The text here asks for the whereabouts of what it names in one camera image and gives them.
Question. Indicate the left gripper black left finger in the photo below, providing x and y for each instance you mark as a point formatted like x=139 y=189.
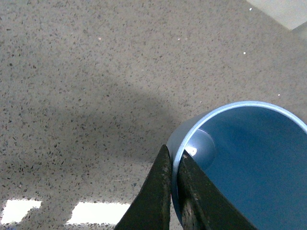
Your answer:
x=150 y=210

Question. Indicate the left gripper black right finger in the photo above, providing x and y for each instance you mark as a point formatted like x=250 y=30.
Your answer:
x=201 y=205

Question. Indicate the blue plastic cup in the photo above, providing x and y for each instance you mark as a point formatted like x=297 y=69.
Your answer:
x=255 y=153

